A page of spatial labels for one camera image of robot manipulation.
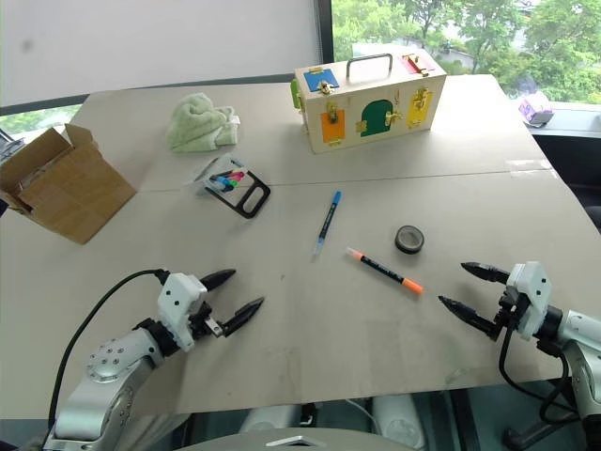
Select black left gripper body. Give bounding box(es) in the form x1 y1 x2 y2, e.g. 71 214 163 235
188 302 223 341

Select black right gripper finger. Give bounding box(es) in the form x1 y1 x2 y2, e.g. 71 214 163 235
459 261 511 285
437 294 500 341

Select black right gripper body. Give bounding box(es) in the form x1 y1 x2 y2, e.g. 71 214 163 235
489 283 522 341

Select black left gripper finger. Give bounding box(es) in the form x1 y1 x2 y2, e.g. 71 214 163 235
220 296 266 339
198 268 238 295

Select black pen orange cap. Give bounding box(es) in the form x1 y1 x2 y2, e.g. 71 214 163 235
345 246 425 296

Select black pen blue cap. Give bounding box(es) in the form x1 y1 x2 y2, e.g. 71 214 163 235
310 190 344 262

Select open brown cardboard box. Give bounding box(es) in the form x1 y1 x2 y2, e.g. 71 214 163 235
0 122 138 246

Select wooden lock box coloured doors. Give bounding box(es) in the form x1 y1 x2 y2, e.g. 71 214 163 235
289 53 448 155

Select black tape roll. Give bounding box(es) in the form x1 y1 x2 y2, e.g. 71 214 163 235
394 225 425 257

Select white rounded shape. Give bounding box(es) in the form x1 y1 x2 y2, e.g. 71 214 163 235
238 403 312 434
373 393 426 448

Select black chair base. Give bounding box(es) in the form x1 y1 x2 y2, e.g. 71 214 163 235
503 415 586 451

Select light green towel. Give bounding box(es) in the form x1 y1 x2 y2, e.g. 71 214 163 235
164 92 241 155

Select purple tissue pack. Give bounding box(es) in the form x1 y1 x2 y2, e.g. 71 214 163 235
517 90 556 127

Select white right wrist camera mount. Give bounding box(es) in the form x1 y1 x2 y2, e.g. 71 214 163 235
505 260 553 341

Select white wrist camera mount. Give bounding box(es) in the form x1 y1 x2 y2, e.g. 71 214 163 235
505 260 553 341
156 272 208 353

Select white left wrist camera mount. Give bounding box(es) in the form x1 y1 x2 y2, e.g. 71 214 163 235
156 272 208 353

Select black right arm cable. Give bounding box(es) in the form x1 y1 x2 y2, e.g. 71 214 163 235
498 323 584 425

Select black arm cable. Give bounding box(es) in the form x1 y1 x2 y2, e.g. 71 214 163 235
43 268 170 448
498 323 584 425

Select clear marker case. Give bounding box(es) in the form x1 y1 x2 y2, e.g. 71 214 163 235
181 153 272 220

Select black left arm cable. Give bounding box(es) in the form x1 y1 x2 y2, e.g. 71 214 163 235
43 268 170 448

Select thin white cable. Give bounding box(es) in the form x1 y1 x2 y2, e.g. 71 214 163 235
347 398 377 423

